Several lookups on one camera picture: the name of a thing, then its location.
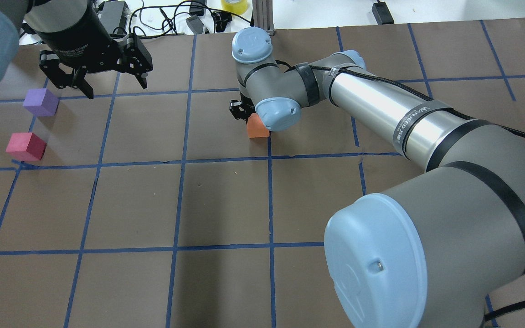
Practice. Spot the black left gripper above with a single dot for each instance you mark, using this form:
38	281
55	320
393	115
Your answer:
74	40

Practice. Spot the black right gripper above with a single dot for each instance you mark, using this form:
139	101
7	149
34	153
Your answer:
237	109

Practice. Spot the orange foam cube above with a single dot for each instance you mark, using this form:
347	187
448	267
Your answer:
256	128

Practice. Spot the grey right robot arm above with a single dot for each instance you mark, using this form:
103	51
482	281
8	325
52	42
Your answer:
424	253

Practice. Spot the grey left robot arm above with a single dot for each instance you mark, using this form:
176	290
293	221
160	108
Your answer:
12	14

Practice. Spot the black power adapter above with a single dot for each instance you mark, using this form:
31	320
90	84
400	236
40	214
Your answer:
113	16

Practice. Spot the purple foam cube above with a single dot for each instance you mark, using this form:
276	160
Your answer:
41	102

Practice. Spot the yellow tape roll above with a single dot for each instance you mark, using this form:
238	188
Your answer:
237	7

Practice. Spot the red foam cube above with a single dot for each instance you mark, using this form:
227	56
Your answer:
26	146

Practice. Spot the small black box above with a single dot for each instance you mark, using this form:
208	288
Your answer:
382	13

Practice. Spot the aluminium frame post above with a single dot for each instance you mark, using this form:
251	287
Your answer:
262	15

